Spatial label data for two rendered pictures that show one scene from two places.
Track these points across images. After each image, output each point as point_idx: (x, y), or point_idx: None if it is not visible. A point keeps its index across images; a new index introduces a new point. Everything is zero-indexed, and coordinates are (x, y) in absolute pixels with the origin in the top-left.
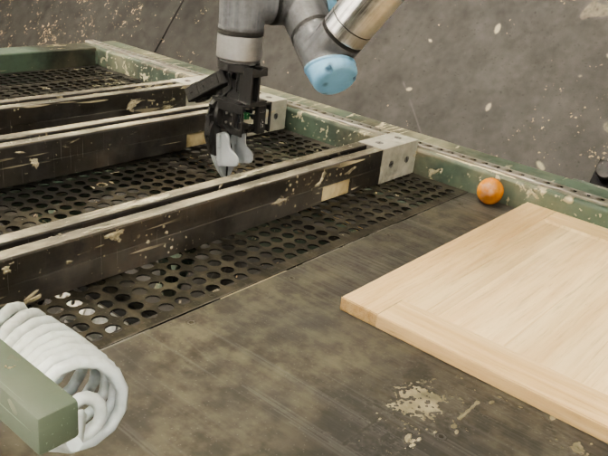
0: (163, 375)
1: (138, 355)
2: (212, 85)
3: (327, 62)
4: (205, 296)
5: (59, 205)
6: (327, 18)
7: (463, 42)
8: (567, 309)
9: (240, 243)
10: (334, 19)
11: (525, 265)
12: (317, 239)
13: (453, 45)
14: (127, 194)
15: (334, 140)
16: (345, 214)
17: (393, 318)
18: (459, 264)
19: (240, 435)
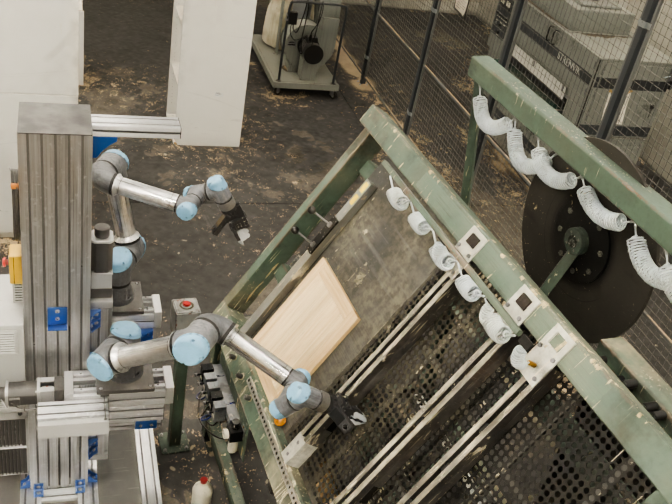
0: (406, 278)
1: (410, 286)
2: (340, 408)
3: (301, 369)
4: (391, 321)
5: (427, 387)
6: (288, 371)
7: None
8: (308, 323)
9: None
10: (287, 367)
11: (303, 351)
12: (352, 370)
13: None
14: (404, 405)
15: (307, 498)
16: None
17: (350, 307)
18: (320, 347)
19: (395, 259)
